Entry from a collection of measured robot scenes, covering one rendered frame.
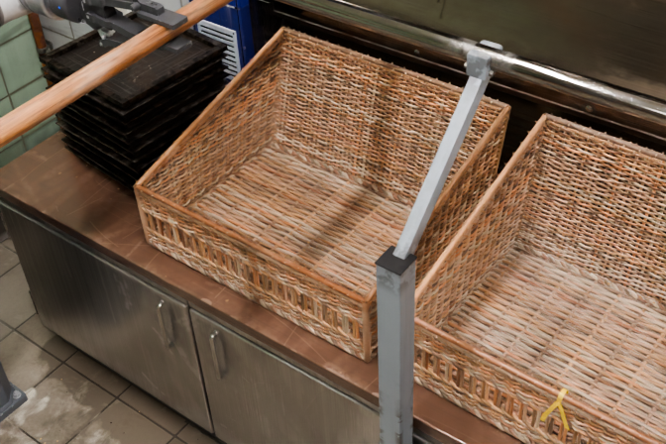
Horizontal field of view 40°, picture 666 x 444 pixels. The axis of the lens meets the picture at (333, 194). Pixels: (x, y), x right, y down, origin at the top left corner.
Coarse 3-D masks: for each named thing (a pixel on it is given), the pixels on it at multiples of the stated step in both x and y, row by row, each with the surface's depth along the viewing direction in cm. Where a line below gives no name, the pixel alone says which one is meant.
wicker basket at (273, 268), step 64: (256, 64) 192; (320, 64) 193; (384, 64) 183; (192, 128) 183; (256, 128) 200; (320, 128) 198; (384, 128) 188; (192, 192) 190; (256, 192) 195; (320, 192) 194; (384, 192) 193; (448, 192) 160; (192, 256) 177; (256, 256) 163; (320, 256) 179; (320, 320) 161
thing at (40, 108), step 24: (216, 0) 132; (192, 24) 130; (120, 48) 122; (144, 48) 123; (96, 72) 118; (48, 96) 114; (72, 96) 116; (0, 120) 110; (24, 120) 111; (0, 144) 109
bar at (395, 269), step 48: (288, 0) 140; (336, 0) 136; (432, 48) 128; (480, 48) 124; (480, 96) 126; (576, 96) 118; (624, 96) 114; (432, 192) 125; (384, 288) 127; (384, 336) 133; (384, 384) 140; (384, 432) 148
